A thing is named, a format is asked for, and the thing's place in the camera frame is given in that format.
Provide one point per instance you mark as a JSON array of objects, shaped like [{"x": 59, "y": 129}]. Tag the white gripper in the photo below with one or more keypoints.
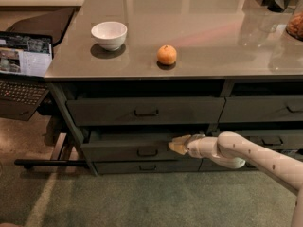
[{"x": 193, "y": 147}]

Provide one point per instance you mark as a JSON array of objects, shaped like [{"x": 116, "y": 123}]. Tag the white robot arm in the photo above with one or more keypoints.
[{"x": 231, "y": 150}]

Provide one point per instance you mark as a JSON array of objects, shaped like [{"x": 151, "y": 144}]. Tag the open black laptop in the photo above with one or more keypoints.
[{"x": 24, "y": 59}]

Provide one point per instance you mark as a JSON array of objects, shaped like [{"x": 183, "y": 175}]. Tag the orange mandarin fruit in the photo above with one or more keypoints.
[{"x": 167, "y": 54}]

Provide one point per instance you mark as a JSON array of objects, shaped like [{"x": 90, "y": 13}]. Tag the white ceramic bowl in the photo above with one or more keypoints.
[{"x": 110, "y": 35}]

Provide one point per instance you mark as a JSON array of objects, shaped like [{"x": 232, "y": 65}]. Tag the black floor bar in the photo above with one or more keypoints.
[{"x": 27, "y": 163}]

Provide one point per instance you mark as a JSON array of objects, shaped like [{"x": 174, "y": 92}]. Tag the glass jar with snacks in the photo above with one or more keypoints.
[{"x": 295, "y": 24}]

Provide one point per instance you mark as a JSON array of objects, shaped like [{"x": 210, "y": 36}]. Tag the grey cabinet frame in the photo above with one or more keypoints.
[{"x": 218, "y": 88}]

